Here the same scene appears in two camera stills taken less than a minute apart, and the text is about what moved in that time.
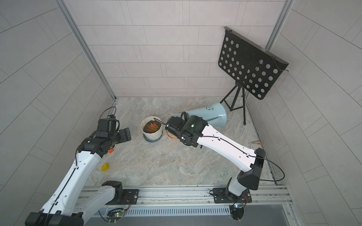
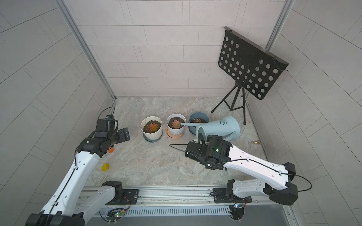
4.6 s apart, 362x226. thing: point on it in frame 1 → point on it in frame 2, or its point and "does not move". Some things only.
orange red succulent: [153, 127] does not move
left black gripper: [125, 137] does not move
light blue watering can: [215, 114] → [228, 126]
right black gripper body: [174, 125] → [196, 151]
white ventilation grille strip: [178, 211] does not move
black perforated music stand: [246, 63] does not move
